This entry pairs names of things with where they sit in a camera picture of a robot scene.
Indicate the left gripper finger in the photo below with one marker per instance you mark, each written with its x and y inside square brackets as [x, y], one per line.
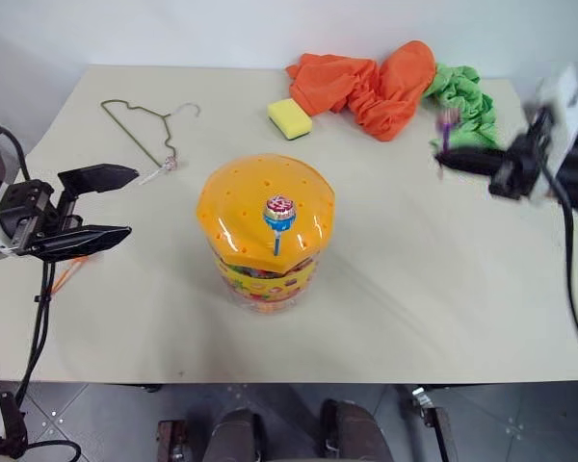
[101, 176]
[84, 239]

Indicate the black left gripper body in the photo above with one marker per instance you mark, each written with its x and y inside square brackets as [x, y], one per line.
[26, 212]

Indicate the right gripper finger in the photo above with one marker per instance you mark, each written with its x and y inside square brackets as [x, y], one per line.
[472, 167]
[469, 155]

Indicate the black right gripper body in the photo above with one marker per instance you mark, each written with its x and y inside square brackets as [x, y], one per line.
[517, 166]

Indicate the purple stick lollipop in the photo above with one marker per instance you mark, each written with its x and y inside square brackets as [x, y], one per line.
[447, 129]

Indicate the orange-lidded lollipop jar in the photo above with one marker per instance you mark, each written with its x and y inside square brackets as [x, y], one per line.
[265, 240]

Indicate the green cloth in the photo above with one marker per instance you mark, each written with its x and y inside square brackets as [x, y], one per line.
[467, 101]

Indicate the white stick pink lollipop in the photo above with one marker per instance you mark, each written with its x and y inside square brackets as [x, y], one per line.
[168, 163]

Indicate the orange cloth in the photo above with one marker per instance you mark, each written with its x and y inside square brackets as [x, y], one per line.
[371, 94]

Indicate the blue pink wrapped lollipop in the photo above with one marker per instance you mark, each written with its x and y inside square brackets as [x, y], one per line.
[279, 215]

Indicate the yellow sponge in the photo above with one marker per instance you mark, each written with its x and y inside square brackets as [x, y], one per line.
[290, 119]

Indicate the reddish brown block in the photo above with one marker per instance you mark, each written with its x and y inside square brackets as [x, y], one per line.
[169, 440]

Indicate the dark rounded shape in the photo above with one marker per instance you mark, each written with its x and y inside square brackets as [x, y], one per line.
[236, 435]
[356, 433]

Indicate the black metal table leg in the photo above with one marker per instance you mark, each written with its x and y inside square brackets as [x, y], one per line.
[436, 423]

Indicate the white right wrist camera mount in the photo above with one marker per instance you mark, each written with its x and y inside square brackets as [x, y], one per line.
[567, 103]

